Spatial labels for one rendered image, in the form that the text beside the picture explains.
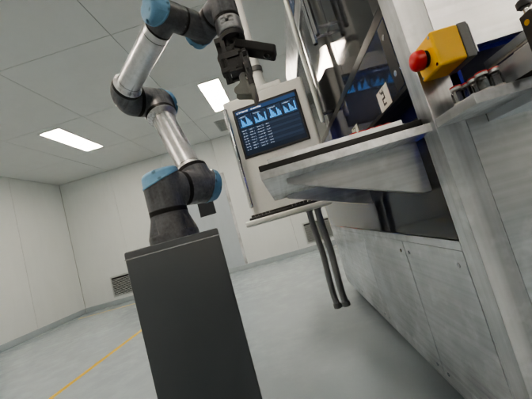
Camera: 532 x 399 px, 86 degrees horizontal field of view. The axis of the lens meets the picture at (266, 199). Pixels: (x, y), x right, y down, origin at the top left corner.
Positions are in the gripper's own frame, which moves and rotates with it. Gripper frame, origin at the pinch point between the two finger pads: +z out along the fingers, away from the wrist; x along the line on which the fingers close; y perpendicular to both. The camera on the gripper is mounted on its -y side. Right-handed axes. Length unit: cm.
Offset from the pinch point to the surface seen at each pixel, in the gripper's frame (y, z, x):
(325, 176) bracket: -11.4, 25.6, 2.5
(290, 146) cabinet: -12, -6, -88
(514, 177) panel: -48, 38, 13
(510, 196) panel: -45, 42, 13
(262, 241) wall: 65, 64, -544
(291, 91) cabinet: -22, -38, -87
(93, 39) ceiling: 134, -185, -177
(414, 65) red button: -32.0, 10.7, 18.7
